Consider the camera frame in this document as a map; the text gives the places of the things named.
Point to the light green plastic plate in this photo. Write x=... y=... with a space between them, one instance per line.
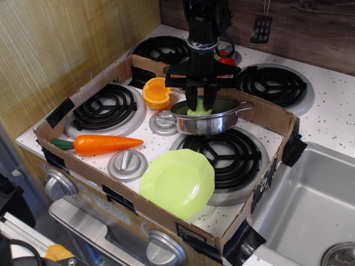
x=180 y=182

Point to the silver oven knob right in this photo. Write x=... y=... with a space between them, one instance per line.
x=163 y=250

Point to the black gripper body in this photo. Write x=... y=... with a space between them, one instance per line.
x=200 y=70

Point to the orange toy carrot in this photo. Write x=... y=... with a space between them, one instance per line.
x=87 y=145

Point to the silver oven door handle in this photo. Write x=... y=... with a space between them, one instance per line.
x=98 y=240

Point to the brown cardboard fence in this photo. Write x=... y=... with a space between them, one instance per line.
x=120 y=202

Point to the black burner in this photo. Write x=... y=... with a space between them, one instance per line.
x=115 y=110
x=280 y=85
x=166 y=49
x=238 y=159

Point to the green toy broccoli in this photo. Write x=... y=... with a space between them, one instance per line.
x=200 y=108

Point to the silver stovetop knob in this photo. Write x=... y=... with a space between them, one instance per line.
x=237 y=57
x=127 y=166
x=162 y=123

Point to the black device bottom left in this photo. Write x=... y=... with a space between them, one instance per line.
x=13 y=202

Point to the front right black burner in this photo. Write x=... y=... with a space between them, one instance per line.
x=238 y=159

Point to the silver stovetop knob middle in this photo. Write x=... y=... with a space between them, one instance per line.
x=162 y=123

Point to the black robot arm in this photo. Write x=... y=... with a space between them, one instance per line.
x=208 y=22

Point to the back right black burner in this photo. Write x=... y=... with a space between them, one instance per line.
x=280 y=85

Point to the front left black burner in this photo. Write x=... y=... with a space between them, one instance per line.
x=115 y=110

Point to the hanging steel slotted spatula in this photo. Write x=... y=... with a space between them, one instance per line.
x=262 y=26

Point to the silver stovetop knob front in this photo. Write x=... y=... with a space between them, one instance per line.
x=127 y=166

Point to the small steel pan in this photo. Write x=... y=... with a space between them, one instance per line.
x=224 y=116

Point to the silver stovetop knob back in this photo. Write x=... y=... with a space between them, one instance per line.
x=237 y=57

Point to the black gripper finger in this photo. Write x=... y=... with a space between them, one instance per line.
x=210 y=95
x=191 y=96

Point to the silver oven knob left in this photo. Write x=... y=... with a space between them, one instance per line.
x=58 y=186

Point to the silver oven knob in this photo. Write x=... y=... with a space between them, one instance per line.
x=163 y=250
x=58 y=186

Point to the silver sink drain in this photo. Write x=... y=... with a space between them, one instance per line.
x=341 y=254

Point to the orange yellow object bottom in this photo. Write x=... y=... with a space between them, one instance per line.
x=57 y=252

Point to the halved toy orange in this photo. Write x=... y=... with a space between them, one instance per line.
x=156 y=95

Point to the back left black burner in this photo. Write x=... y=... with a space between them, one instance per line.
x=166 y=49

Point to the grey toy sink basin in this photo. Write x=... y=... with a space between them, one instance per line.
x=309 y=208

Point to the red toy strawberry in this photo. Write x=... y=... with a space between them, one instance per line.
x=229 y=61

